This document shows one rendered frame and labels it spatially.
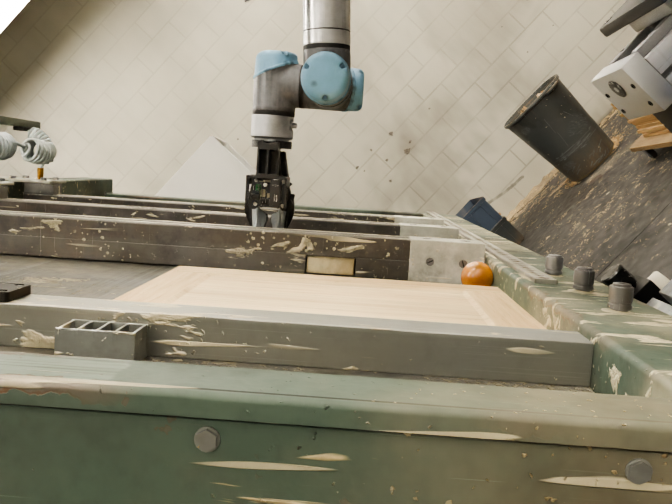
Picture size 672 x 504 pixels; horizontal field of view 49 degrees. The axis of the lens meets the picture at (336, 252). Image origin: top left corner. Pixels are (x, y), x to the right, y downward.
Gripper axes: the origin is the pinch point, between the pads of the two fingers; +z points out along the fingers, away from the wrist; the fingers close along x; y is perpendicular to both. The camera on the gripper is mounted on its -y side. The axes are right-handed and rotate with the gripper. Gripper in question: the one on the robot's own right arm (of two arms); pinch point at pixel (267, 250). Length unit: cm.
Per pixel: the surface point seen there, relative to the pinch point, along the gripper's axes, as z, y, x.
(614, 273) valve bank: -3, 25, 54
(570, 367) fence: 0, 69, 36
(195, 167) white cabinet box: -9, -349, -94
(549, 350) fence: -1, 69, 34
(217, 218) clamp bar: -3.5, -22.5, -13.9
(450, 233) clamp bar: -3.6, -22.4, 35.8
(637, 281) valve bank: -2, 23, 59
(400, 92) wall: -80, -495, 42
